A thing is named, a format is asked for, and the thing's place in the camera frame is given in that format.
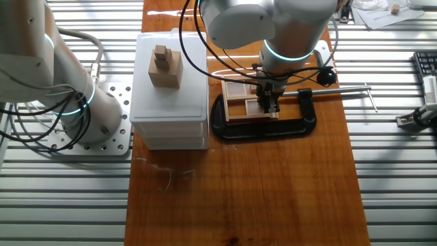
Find black keyboard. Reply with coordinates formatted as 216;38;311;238
412;51;437;77

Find white plastic drawer cabinet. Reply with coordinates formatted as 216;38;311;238
129;29;210;151

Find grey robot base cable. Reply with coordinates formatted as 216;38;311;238
57;27;104;85

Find silver depth camera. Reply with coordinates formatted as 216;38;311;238
422;75;437;105

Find orange-brown wooden board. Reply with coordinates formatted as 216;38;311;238
124;0;372;246

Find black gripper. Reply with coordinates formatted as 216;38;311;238
255;79;287;114

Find miniature wooden sliding window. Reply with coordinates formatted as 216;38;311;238
221;79;280;123

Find white paper sheets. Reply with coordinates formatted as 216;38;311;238
351;3;426;30

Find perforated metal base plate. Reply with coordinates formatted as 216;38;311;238
46;81;133;157

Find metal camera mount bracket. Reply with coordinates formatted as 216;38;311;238
395;104;437;133

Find wooden block piece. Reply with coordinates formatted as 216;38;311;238
147;45;184;90

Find white crumpled tissue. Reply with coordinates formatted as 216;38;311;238
353;0;390;11

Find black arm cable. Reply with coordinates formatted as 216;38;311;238
178;0;339;86

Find wrist camera on silver bracket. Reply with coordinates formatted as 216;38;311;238
312;40;339;87

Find black C-clamp with steel screw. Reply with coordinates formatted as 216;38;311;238
210;83;379;140

